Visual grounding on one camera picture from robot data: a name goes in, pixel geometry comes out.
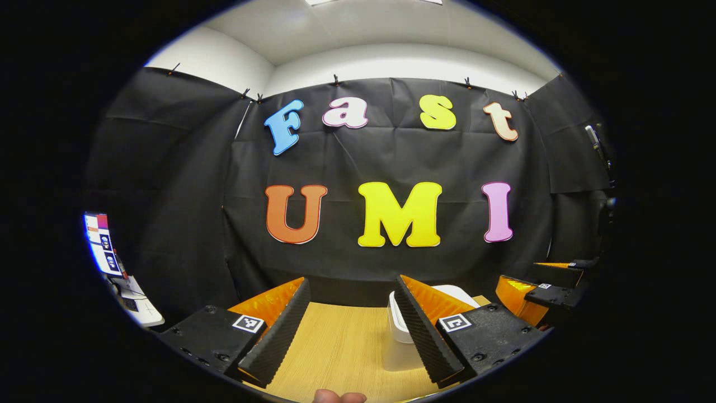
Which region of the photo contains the computer monitor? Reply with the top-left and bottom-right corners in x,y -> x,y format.
83,212 -> 125,278

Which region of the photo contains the ceiling light panel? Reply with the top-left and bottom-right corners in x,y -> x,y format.
305,0 -> 444,7

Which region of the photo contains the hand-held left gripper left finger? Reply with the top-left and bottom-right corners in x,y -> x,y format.
160,277 -> 312,389

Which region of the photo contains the wooden desktop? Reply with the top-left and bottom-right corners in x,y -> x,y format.
245,295 -> 493,403

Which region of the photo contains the white side table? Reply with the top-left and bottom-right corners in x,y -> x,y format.
106,274 -> 166,327

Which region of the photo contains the black backdrop cloth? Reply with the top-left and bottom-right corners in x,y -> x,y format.
84,66 -> 616,331

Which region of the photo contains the white desktop garbage bin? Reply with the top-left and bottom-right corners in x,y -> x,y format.
383,284 -> 482,371

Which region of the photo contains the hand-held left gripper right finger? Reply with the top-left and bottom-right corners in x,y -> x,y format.
394,274 -> 547,390

